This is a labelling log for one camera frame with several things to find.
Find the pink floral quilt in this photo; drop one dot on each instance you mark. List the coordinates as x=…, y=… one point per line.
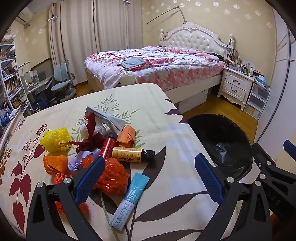
x=161, y=67

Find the blue plastic crate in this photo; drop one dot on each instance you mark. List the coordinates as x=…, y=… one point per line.
x=40, y=104

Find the beige curtain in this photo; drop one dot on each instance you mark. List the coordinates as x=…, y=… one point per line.
x=74, y=34
x=120, y=23

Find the yellow foam fruit net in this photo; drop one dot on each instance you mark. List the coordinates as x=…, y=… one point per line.
x=55, y=139

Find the red spray can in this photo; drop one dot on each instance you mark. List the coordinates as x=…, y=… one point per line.
x=107, y=147

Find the metal canopy rod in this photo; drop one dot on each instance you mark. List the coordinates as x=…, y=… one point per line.
x=182, y=14

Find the dark red crumpled paper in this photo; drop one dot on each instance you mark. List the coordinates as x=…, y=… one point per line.
x=91, y=141

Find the clutter of small bottles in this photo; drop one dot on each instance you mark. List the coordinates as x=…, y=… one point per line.
x=240, y=66

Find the orange plastic bag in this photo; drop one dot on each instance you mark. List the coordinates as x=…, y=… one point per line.
x=113, y=176

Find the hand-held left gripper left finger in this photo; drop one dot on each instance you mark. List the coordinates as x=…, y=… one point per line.
x=90, y=180

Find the orange paper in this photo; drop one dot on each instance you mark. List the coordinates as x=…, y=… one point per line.
x=54, y=163
x=126, y=136

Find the leaf print tablecloth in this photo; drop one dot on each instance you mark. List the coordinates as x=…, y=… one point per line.
x=150, y=115

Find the white bed tufted headboard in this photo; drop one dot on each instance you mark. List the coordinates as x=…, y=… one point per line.
x=192, y=38

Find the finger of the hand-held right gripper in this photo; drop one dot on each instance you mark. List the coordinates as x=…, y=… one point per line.
x=270, y=170
x=288, y=148

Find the teal and white sachet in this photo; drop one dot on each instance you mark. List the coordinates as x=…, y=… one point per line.
x=129, y=201

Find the white study desk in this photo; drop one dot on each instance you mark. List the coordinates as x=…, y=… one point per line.
x=39, y=84

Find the white bookshelf with books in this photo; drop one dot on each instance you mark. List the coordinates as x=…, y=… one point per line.
x=10, y=81

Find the grey blue desk chair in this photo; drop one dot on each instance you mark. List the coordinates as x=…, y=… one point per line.
x=62, y=78

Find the purple paper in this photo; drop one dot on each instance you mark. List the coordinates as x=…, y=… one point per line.
x=77, y=161

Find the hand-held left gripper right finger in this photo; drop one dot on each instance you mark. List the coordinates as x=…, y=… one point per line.
x=209, y=178

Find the white crumpled tissue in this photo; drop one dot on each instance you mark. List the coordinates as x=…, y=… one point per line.
x=99, y=128

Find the black trash bin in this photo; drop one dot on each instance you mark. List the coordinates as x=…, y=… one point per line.
x=219, y=136

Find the clear plastic drawer unit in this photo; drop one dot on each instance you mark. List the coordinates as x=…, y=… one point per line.
x=256, y=99

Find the white round tufted cushion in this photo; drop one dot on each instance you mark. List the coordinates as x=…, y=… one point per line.
x=127, y=77

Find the white nightstand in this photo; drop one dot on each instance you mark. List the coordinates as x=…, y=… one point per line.
x=233, y=82

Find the blue tissue box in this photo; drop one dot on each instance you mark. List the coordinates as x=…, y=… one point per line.
x=262, y=80

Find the grey folded cloth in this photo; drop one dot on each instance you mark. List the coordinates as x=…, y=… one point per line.
x=133, y=62

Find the white wardrobe door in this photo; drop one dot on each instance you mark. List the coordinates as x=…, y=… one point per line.
x=277, y=81

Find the brown bottle yellow label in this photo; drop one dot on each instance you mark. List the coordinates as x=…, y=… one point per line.
x=126, y=154

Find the white storage box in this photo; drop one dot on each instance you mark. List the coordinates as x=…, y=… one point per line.
x=194, y=100

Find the white air conditioner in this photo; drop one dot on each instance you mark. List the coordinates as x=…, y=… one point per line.
x=25, y=14

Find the white printed plastic wrapper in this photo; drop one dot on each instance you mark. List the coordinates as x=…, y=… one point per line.
x=111, y=119

